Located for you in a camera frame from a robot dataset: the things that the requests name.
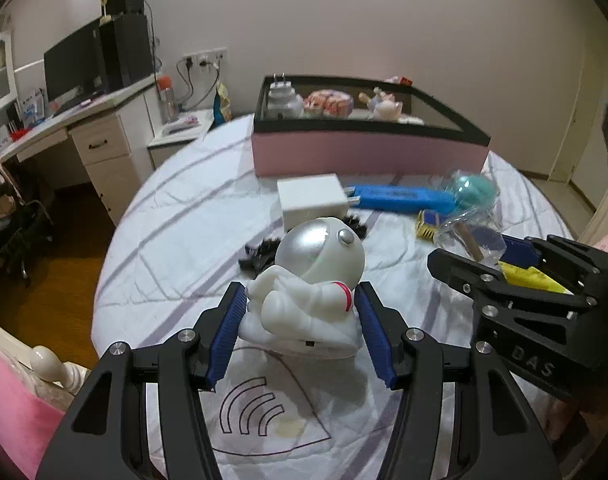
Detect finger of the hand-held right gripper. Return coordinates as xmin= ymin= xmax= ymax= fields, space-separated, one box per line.
xmin=427 ymin=249 xmax=599 ymax=321
xmin=501 ymin=234 xmax=608 ymax=306

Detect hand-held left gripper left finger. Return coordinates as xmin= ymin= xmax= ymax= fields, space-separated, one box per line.
xmin=35 ymin=281 xmax=248 ymax=480

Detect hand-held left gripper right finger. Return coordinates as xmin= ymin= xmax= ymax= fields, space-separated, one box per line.
xmin=355 ymin=281 xmax=572 ymax=480

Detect yellow tube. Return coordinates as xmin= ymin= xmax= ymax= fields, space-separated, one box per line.
xmin=498 ymin=261 xmax=574 ymax=295

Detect teal ball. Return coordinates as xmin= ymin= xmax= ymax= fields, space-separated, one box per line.
xmin=436 ymin=170 xmax=507 ymax=263

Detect bunch of black hair clips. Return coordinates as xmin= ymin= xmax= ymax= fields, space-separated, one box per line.
xmin=239 ymin=212 xmax=369 ymax=276

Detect white astronaut figure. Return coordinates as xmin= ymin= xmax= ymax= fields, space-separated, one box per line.
xmin=238 ymin=216 xmax=365 ymax=359

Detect pink box with black inside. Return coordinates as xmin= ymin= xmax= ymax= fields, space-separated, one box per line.
xmin=251 ymin=75 xmax=492 ymax=178

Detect small doll figure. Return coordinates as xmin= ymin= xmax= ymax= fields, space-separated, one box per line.
xmin=359 ymin=86 xmax=405 ymax=121

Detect pink block toy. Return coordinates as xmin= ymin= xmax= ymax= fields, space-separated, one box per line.
xmin=304 ymin=90 xmax=353 ymax=118

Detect white plug device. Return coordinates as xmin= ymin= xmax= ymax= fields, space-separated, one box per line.
xmin=266 ymin=75 xmax=305 ymax=120

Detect small blue yellow box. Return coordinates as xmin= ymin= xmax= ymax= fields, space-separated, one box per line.
xmin=415 ymin=210 xmax=442 ymax=242

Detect blue bar-shaped case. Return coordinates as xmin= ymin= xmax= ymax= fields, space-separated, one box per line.
xmin=351 ymin=183 xmax=457 ymax=216

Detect white door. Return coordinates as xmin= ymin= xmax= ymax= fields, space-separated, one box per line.
xmin=548 ymin=50 xmax=608 ymax=196

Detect white charger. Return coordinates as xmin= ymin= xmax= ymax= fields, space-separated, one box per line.
xmin=276 ymin=173 xmax=357 ymax=226

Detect white nightstand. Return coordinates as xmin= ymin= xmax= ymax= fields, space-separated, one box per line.
xmin=148 ymin=109 xmax=217 ymax=171

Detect white desk with drawers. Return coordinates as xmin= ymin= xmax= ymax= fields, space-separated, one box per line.
xmin=0 ymin=77 xmax=157 ymax=228

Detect snack bag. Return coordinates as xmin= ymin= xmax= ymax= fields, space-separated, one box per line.
xmin=213 ymin=82 xmax=233 ymax=126

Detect black office chair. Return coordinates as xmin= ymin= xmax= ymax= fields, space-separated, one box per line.
xmin=0 ymin=160 xmax=55 ymax=286

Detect pink blanket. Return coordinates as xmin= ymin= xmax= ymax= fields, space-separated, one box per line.
xmin=0 ymin=332 xmax=67 ymax=480

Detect bottle with red cap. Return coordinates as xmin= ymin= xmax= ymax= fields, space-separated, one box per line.
xmin=157 ymin=74 xmax=177 ymax=123

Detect black keyboard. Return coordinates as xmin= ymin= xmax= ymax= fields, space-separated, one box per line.
xmin=54 ymin=92 xmax=105 ymax=111

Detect black computer tower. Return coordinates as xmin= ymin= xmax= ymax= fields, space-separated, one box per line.
xmin=99 ymin=14 xmax=155 ymax=93

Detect blue and white boxes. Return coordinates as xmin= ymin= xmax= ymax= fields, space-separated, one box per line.
xmin=16 ymin=87 xmax=45 ymax=123

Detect black computer monitor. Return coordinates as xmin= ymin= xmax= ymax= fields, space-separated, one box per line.
xmin=43 ymin=19 xmax=107 ymax=111

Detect white bed post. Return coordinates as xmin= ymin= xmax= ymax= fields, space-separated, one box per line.
xmin=29 ymin=345 xmax=92 ymax=396

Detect black power cable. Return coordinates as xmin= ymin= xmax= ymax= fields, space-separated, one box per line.
xmin=176 ymin=57 xmax=195 ymax=106

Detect white wall outlet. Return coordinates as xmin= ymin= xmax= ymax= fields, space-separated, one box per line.
xmin=183 ymin=47 xmax=228 ymax=68

